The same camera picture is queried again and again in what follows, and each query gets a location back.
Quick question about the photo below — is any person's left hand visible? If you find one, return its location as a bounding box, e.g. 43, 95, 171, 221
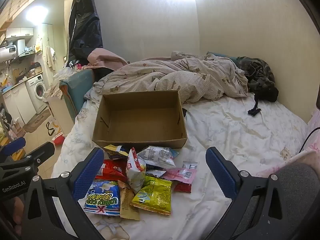
11, 196, 25, 227

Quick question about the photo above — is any black knit hat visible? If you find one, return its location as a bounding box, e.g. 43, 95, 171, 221
247, 86, 279, 117

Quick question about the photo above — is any pink snack packet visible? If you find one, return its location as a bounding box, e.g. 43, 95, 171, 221
162, 168, 197, 184

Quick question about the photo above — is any white floral bed sheet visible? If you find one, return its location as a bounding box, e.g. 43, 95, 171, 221
51, 92, 315, 240

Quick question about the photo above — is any checkered bear print quilt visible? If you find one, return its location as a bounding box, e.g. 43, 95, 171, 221
84, 51, 249, 104

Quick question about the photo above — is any hanging towel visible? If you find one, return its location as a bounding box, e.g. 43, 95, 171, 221
44, 46, 57, 68

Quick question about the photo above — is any small white sachet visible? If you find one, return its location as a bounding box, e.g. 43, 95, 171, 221
146, 169, 167, 178

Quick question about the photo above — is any brown floor mat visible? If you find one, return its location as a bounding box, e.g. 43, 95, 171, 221
23, 109, 52, 133

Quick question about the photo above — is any white water heater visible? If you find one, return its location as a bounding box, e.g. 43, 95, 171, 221
0, 44, 17, 62

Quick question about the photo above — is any brown cardboard box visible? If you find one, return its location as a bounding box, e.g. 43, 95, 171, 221
92, 90, 188, 150

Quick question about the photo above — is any white washing machine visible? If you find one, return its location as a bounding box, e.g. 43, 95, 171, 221
25, 74, 48, 114

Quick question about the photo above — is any red snack packet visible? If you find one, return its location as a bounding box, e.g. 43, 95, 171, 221
96, 159, 128, 182

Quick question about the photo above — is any black hanging plastic bag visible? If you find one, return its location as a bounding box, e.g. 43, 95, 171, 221
68, 0, 103, 67

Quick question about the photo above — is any white base cabinet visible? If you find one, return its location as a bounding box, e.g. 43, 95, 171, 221
2, 82, 37, 125

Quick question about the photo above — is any camouflage garment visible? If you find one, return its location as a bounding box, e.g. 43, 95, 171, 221
236, 56, 277, 93

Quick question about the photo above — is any pink printed cloth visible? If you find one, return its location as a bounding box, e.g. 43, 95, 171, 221
257, 150, 318, 178

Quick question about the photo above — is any blue snack packet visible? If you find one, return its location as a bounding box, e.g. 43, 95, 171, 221
84, 180, 121, 216

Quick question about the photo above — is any grey fuzzy cloth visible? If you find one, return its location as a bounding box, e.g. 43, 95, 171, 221
275, 163, 319, 230

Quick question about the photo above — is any white printed packet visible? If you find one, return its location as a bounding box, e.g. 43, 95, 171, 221
137, 146, 179, 170

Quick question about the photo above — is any white wall cabinet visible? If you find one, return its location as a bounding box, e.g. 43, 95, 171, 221
5, 27, 34, 39

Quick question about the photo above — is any black cable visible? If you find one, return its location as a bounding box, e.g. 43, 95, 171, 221
299, 127, 320, 153

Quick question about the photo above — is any red bag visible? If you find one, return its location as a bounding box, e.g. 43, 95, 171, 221
53, 134, 67, 146

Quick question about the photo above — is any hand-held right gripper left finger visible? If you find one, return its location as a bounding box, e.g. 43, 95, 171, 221
21, 147, 105, 240

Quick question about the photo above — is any teal pillow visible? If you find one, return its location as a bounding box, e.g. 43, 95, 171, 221
206, 52, 240, 64

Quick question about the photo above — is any yellow snack packet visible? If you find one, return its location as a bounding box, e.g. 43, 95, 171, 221
130, 176, 173, 215

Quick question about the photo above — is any teal chair cushion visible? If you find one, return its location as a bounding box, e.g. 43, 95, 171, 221
59, 69, 95, 123

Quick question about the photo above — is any brown snack packet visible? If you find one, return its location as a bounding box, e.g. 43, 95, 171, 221
117, 180, 140, 221

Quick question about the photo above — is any bag with black handles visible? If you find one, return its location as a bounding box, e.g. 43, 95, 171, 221
46, 120, 62, 137

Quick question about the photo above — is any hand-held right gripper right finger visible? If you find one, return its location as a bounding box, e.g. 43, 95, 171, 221
205, 147, 298, 240

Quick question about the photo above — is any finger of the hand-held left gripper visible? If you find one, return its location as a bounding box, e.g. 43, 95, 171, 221
24, 142, 55, 167
0, 137, 27, 159

